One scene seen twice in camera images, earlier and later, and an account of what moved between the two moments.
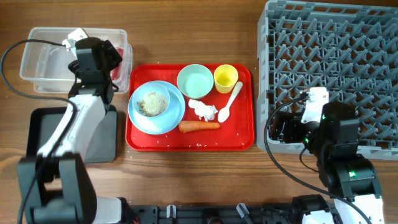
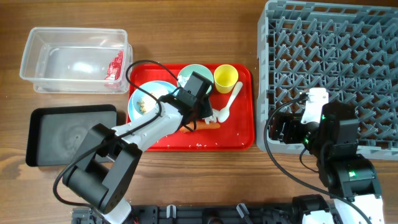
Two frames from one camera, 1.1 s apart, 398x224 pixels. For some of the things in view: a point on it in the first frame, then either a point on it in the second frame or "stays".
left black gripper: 114,56 → 209,107
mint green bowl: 195,81 stays
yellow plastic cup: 226,76 stays
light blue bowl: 150,99 stays
